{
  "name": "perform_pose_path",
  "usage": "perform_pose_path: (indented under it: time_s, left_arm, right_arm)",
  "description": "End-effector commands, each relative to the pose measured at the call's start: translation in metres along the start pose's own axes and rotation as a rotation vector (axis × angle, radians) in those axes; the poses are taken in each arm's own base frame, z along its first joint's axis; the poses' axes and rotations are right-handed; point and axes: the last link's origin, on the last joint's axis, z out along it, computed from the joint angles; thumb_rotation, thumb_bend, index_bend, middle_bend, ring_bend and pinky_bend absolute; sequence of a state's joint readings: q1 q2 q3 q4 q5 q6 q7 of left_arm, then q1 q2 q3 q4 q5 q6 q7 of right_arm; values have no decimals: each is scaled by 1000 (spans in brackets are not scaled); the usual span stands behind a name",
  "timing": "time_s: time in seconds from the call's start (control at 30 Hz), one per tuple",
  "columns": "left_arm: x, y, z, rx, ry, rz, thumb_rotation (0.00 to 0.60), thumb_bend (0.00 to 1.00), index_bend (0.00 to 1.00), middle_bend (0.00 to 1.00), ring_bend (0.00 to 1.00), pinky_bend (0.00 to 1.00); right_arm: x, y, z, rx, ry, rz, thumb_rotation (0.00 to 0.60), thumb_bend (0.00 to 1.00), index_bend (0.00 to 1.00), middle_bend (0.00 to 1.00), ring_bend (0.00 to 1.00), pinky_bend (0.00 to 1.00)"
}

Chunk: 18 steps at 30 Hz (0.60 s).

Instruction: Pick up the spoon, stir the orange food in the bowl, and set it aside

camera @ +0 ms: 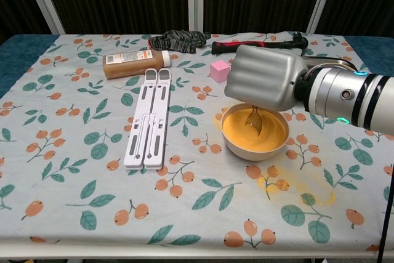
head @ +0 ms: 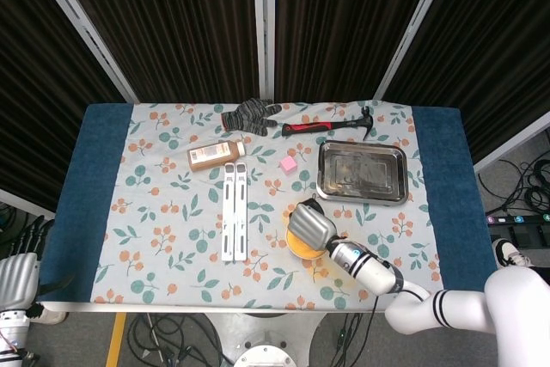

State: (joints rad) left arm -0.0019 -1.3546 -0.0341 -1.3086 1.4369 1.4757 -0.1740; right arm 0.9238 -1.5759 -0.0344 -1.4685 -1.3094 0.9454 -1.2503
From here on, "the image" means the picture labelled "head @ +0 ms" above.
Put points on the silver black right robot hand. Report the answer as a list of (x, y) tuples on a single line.
[(311, 227)]

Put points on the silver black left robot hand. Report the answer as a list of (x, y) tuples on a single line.
[(17, 279)]

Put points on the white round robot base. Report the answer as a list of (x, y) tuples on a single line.
[(270, 356)]

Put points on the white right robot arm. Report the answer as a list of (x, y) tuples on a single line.
[(374, 272)]

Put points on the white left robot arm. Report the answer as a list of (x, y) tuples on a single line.
[(10, 332)]

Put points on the off-white bowl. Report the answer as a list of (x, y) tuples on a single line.
[(315, 256)]

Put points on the metal tray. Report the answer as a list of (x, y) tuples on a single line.
[(363, 173)]

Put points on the pink cube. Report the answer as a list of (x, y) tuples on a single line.
[(288, 165)]

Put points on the white folding laptop stand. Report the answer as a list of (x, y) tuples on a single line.
[(235, 212)]

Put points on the black red claw hammer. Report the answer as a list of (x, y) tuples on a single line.
[(309, 127)]

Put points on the blue table cover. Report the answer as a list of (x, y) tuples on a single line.
[(86, 195)]

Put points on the brown juice bottle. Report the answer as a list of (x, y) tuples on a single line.
[(212, 156)]

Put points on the grey striped knit glove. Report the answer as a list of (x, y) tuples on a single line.
[(249, 118)]

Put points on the floral fruit pattern tablecloth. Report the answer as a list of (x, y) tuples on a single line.
[(180, 221)]

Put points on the dark ribbed partition panel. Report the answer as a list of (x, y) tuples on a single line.
[(485, 40), (172, 19), (344, 19), (34, 96)]

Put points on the white black sneaker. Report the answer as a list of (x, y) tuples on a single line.
[(511, 253)]

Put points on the white metal partition post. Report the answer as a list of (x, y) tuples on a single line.
[(86, 27), (263, 23), (412, 27)]

